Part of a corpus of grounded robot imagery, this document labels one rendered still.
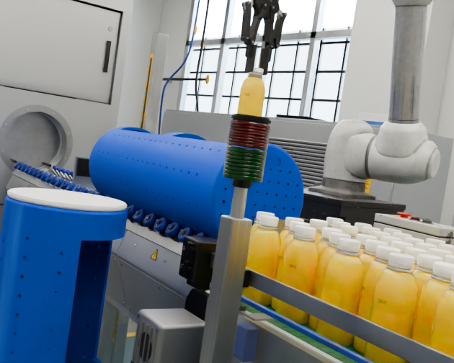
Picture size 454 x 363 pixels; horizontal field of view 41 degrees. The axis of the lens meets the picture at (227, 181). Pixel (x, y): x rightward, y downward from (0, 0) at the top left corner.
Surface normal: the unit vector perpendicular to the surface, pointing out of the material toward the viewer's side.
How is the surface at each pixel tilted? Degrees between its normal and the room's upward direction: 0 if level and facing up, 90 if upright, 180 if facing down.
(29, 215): 90
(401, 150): 99
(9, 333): 90
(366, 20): 90
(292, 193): 90
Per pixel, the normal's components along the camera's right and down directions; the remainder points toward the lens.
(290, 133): -0.76, -0.07
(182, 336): 0.53, 0.12
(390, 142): -0.63, 0.14
